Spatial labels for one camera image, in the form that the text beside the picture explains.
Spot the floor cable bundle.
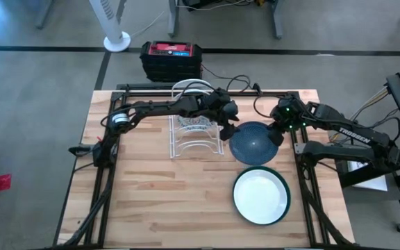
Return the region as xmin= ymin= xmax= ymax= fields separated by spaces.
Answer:
xmin=175 ymin=0 xmax=267 ymax=12

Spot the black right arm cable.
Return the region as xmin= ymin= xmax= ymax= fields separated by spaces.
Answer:
xmin=253 ymin=94 xmax=274 ymax=119

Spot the white tower fan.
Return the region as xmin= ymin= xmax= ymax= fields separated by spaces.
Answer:
xmin=88 ymin=0 xmax=132 ymax=53

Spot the red black power station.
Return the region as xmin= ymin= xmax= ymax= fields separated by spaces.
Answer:
xmin=140 ymin=40 xmax=203 ymax=84

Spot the floral patterned plate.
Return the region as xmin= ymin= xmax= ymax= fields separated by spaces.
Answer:
xmin=176 ymin=114 xmax=218 ymax=131

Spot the white paper manual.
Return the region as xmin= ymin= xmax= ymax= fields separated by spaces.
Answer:
xmin=347 ymin=160 xmax=389 ymax=192

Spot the grey desk leg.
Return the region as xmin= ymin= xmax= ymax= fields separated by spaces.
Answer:
xmin=272 ymin=0 xmax=285 ymax=40
xmin=34 ymin=0 xmax=54 ymax=31
xmin=167 ymin=0 xmax=181 ymax=38

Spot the yellow white cable bundle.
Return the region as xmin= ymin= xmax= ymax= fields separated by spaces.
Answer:
xmin=328 ymin=86 xmax=400 ymax=143

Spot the black aluminium table frame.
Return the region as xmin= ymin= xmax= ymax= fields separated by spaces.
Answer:
xmin=52 ymin=83 xmax=357 ymax=250

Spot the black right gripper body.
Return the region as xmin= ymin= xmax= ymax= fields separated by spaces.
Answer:
xmin=267 ymin=97 xmax=307 ymax=147

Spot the dark green plate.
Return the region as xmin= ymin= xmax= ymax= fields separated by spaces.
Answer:
xmin=232 ymin=165 xmax=292 ymax=226

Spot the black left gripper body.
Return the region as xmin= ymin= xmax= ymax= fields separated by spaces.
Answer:
xmin=199 ymin=88 xmax=240 ymax=142

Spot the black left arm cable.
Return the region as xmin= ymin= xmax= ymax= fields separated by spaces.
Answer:
xmin=226 ymin=74 xmax=253 ymax=93

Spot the blue patterned plate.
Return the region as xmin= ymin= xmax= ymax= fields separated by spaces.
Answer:
xmin=228 ymin=121 xmax=280 ymax=166

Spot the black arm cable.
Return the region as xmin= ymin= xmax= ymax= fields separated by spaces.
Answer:
xmin=253 ymin=94 xmax=274 ymax=119
xmin=226 ymin=74 xmax=253 ymax=93

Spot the white wire dish rack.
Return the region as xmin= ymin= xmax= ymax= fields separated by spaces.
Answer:
xmin=168 ymin=78 xmax=226 ymax=160

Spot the grey base plate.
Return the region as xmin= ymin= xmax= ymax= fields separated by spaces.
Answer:
xmin=335 ymin=144 xmax=400 ymax=204

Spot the black power cable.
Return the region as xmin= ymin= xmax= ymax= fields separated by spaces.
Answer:
xmin=201 ymin=63 xmax=256 ymax=92

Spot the white floor cable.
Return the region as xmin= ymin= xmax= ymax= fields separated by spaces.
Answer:
xmin=130 ymin=10 xmax=167 ymax=38

